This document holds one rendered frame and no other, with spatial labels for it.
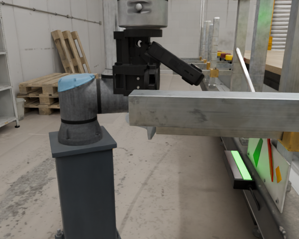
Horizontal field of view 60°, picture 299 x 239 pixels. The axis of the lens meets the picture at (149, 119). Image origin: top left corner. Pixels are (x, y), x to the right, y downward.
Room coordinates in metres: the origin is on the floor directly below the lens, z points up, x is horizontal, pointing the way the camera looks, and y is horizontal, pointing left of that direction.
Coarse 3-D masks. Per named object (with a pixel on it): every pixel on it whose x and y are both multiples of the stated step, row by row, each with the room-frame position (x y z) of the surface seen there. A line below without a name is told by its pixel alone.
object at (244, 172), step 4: (232, 152) 0.68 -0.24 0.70; (236, 152) 0.68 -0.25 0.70; (236, 156) 0.65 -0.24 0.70; (236, 160) 0.63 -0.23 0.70; (240, 160) 0.63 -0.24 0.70; (240, 164) 0.61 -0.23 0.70; (240, 168) 0.58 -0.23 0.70; (244, 168) 0.58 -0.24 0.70; (244, 172) 0.56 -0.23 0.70; (244, 176) 0.54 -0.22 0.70; (248, 176) 0.54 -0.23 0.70
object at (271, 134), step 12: (156, 132) 0.48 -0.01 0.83; (168, 132) 0.48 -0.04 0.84; (180, 132) 0.48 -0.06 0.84; (192, 132) 0.47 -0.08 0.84; (204, 132) 0.47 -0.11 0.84; (216, 132) 0.47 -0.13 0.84; (228, 132) 0.47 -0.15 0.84; (240, 132) 0.46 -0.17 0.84; (252, 132) 0.46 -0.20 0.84; (264, 132) 0.46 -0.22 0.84; (276, 132) 0.46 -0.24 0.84
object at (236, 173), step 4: (224, 152) 0.68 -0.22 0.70; (228, 152) 0.68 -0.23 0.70; (228, 156) 0.65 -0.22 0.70; (232, 156) 0.65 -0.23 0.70; (228, 160) 0.63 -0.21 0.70; (232, 160) 0.63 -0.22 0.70; (232, 164) 0.61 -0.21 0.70; (232, 168) 0.58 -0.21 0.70; (236, 168) 0.58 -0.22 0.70; (236, 172) 0.56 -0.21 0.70; (236, 176) 0.54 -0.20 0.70; (240, 176) 0.54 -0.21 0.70
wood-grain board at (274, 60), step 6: (246, 54) 2.16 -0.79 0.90; (270, 54) 2.16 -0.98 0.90; (276, 54) 2.16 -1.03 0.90; (282, 54) 2.16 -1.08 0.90; (246, 60) 1.64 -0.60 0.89; (270, 60) 1.49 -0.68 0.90; (276, 60) 1.49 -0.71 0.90; (282, 60) 1.49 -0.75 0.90; (270, 66) 1.20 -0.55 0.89; (276, 66) 1.13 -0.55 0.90; (276, 72) 1.11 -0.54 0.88
